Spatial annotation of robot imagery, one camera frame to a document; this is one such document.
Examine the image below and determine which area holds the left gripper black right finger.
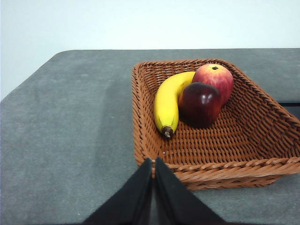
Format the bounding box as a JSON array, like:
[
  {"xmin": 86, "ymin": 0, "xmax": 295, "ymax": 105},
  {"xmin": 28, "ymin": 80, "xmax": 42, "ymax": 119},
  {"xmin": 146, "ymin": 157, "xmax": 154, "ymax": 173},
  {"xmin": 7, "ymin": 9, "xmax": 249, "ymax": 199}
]
[{"xmin": 154, "ymin": 157, "xmax": 227, "ymax": 225}]

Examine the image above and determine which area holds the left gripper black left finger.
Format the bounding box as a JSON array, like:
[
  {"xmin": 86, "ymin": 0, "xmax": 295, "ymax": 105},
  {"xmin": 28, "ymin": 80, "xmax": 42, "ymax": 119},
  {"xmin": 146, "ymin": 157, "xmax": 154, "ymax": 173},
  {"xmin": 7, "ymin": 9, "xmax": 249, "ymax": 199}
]
[{"xmin": 82, "ymin": 157, "xmax": 155, "ymax": 225}]

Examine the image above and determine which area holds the brown wicker basket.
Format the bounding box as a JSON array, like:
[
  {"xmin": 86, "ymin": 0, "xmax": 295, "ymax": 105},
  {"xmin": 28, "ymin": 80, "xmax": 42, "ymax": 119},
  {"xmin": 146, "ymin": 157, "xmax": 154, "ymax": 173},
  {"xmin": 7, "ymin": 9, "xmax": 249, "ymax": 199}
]
[{"xmin": 131, "ymin": 58, "xmax": 300, "ymax": 191}]

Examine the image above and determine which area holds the yellow banana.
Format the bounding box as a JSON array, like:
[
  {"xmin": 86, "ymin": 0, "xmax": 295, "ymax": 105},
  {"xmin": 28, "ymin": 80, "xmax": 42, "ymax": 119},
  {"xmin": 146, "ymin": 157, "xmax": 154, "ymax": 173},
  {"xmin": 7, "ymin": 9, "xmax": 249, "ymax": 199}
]
[{"xmin": 153, "ymin": 71, "xmax": 196, "ymax": 139}]

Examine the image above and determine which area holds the red yellow apple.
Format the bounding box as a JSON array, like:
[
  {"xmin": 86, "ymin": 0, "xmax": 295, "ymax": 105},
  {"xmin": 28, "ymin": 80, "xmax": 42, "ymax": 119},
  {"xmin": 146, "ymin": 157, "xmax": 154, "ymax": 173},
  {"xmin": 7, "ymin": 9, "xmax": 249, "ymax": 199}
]
[{"xmin": 192, "ymin": 63, "xmax": 235, "ymax": 106}]

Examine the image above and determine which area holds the black rectangular tray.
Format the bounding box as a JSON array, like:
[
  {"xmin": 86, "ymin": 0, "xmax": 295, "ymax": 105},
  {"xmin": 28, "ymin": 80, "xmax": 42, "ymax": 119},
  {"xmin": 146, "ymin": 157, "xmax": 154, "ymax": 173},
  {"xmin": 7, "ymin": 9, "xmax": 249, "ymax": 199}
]
[{"xmin": 277, "ymin": 101, "xmax": 300, "ymax": 109}]

